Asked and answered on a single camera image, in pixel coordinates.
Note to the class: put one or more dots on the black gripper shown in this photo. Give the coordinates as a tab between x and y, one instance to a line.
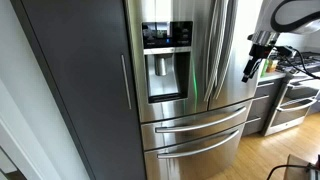
257	52

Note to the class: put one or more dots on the steel fridge door without dispenser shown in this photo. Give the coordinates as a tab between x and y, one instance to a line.
242	16

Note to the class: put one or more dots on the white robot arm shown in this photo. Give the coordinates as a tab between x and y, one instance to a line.
276	17

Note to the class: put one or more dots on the steel fridge door with dispenser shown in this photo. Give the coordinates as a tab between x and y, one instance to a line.
207	17

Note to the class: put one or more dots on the lower steel fridge drawer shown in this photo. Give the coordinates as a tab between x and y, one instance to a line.
196	160

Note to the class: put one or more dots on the steel fridge drawer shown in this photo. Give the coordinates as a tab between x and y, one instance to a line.
196	160
180	130

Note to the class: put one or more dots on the upper steel fridge drawer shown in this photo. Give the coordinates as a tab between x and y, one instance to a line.
180	130

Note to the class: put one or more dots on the green bottle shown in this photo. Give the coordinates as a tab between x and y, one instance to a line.
265	65

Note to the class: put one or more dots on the grey kitchen drawer cabinet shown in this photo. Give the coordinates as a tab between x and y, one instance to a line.
265	95

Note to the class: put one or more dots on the stainless steel oven range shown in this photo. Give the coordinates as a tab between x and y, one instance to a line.
297	94

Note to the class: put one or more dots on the water ice dispenser panel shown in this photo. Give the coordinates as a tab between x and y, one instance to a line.
166	49

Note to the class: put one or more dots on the cardboard box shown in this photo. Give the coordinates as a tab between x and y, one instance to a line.
300	169

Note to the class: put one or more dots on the dark grey tall cabinet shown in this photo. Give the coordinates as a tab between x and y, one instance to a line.
78	46

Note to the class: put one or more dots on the silver cabinet handle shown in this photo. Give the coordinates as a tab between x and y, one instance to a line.
126	81

